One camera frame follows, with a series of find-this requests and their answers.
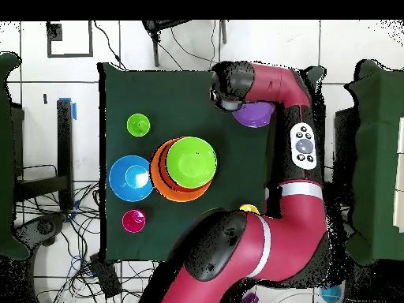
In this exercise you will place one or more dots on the black floor frame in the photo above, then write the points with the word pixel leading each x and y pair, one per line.
pixel 54 31

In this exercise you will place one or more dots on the large yellow-orange bowl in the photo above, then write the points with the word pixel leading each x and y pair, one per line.
pixel 156 176

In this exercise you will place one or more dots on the dark green tablecloth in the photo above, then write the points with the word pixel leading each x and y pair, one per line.
pixel 189 94

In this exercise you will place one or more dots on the green cloth side table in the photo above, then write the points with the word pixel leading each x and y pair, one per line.
pixel 6 157
pixel 375 157

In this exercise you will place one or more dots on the purple bowl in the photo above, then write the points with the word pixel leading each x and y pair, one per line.
pixel 254 116

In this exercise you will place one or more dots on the red cup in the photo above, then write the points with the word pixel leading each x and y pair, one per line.
pixel 132 222

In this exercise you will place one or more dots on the green cup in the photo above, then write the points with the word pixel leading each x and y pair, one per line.
pixel 139 127

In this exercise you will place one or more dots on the green bowl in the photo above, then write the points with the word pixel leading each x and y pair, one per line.
pixel 191 162

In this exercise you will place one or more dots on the purple cup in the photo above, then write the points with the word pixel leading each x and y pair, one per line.
pixel 251 299

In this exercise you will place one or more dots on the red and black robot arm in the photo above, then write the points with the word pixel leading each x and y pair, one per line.
pixel 293 227

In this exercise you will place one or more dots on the black table frame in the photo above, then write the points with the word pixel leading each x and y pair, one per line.
pixel 64 142
pixel 345 142

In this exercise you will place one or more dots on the blue cup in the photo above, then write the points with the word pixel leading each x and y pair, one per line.
pixel 331 295

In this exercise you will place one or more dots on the orange-red shallow bowl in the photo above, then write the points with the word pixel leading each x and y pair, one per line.
pixel 163 176

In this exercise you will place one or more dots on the yellow cup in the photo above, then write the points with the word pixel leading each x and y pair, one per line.
pixel 249 208

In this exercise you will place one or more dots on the light blue bowl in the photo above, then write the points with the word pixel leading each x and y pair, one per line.
pixel 120 189

